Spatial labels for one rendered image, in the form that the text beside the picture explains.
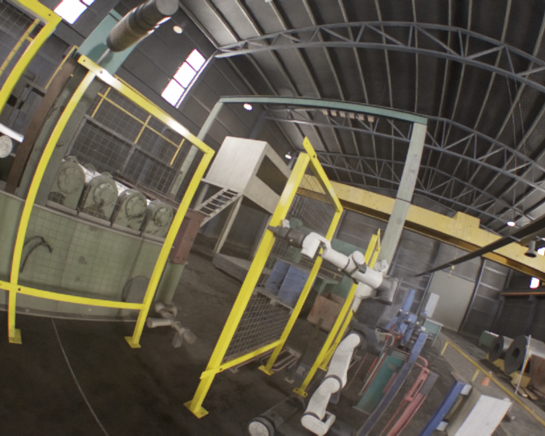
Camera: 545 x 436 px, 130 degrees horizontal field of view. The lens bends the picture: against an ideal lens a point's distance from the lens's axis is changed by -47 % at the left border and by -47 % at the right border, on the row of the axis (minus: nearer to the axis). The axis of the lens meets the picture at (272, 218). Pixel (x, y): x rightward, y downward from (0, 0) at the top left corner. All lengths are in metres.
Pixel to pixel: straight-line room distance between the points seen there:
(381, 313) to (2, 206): 2.61
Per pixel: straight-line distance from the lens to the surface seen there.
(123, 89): 1.65
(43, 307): 2.37
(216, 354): 1.48
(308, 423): 1.89
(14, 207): 2.00
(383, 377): 2.83
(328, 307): 5.25
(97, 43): 1.90
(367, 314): 1.55
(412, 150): 4.23
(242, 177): 9.74
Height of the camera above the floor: 1.36
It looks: 5 degrees up
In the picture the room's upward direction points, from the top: 24 degrees clockwise
